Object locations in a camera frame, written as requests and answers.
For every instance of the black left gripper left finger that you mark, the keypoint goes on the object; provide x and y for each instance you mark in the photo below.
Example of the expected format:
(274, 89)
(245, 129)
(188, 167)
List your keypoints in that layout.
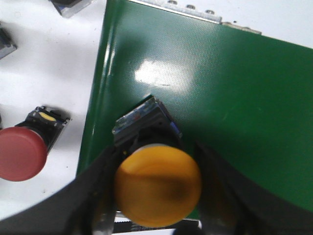
(83, 207)

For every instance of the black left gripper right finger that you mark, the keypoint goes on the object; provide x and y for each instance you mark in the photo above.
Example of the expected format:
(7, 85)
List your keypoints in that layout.
(232, 204)

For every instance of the yellow mushroom push button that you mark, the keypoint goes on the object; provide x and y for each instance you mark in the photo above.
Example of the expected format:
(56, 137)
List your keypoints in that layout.
(158, 183)

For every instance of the red mushroom push button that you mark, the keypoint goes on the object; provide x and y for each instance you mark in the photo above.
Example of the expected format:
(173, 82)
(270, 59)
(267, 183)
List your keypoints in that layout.
(24, 148)

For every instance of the green conveyor belt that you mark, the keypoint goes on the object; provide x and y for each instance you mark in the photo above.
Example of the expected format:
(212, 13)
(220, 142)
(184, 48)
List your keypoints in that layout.
(247, 96)

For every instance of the grey switch base at left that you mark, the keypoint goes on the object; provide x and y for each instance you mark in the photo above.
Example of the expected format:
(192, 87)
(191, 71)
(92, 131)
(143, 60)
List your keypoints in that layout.
(7, 46)

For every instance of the push button switch base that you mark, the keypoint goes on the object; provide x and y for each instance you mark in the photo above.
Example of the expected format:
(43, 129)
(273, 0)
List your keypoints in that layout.
(68, 8)

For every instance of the aluminium conveyor side rail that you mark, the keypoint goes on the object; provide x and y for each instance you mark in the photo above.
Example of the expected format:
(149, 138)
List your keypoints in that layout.
(190, 11)

